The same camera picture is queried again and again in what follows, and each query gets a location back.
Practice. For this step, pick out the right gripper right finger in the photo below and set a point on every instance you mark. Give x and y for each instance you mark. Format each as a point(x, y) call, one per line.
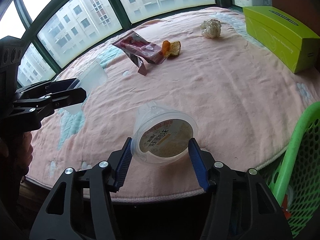
point(242, 206)

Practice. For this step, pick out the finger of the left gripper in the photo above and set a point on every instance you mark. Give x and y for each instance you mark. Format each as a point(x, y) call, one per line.
point(54, 101)
point(55, 86)

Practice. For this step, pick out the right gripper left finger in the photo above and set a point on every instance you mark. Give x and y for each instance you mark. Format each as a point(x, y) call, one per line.
point(79, 204)

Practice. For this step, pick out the red orange snack wrapper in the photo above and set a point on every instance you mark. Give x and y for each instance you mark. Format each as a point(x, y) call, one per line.
point(285, 207)

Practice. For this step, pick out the clear square plastic container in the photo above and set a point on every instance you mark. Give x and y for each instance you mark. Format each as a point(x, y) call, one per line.
point(91, 78)

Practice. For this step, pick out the round pudding cup brown label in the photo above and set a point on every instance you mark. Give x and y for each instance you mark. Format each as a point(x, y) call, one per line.
point(161, 134)

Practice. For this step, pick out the orange peel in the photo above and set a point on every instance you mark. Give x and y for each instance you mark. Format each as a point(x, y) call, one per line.
point(171, 48)

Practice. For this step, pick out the person left hand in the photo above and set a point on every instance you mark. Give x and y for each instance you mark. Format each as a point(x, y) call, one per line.
point(25, 153)

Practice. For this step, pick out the green plastic mesh wastebasket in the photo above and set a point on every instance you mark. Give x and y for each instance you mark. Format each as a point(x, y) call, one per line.
point(296, 171)

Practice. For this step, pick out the pink snack wrapper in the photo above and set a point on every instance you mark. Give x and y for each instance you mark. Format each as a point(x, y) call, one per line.
point(138, 48)

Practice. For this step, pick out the lime green cardboard box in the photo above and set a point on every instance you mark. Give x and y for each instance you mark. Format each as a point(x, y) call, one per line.
point(295, 44)

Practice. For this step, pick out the crumpled white tissue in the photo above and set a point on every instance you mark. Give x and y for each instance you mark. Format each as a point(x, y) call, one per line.
point(211, 28)

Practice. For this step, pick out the green window frame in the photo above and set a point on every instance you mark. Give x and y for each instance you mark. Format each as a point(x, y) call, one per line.
point(57, 32)

